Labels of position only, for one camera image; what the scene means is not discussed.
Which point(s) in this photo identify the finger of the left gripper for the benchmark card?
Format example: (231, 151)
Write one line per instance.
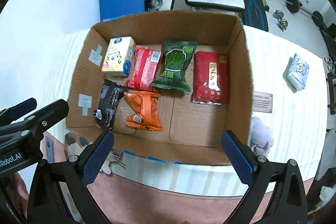
(20, 109)
(48, 116)

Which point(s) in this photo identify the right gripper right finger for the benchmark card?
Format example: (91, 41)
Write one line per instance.
(287, 204)

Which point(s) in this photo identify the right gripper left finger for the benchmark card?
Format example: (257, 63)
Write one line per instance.
(47, 203)

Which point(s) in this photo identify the black snack packet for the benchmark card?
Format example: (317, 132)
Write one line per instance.
(110, 96)

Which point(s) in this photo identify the orange snack packet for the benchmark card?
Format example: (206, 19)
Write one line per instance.
(144, 104)

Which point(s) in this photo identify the yellow tissue pack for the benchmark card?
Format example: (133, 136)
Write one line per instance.
(117, 60)

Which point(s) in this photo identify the red snack packet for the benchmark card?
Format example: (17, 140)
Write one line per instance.
(147, 62)

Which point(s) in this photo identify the light blue tissue pack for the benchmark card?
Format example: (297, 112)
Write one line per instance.
(297, 72)

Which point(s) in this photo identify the green snack packet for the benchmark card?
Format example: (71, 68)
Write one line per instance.
(178, 55)

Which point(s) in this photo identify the dark red packet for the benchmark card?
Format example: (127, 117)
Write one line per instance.
(211, 78)

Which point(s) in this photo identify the smartphone on table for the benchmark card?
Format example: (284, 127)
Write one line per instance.
(49, 150)

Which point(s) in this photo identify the open cardboard box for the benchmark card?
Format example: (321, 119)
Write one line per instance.
(191, 131)

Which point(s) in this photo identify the chrome dumbbell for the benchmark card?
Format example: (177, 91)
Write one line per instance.
(282, 23)

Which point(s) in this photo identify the black blue weight bench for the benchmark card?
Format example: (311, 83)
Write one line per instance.
(254, 15)

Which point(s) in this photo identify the barbell on floor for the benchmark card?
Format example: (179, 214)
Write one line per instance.
(295, 6)

